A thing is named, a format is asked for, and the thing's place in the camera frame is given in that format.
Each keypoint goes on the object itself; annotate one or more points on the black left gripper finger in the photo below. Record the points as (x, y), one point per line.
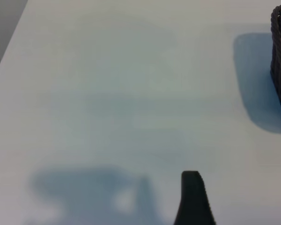
(193, 201)

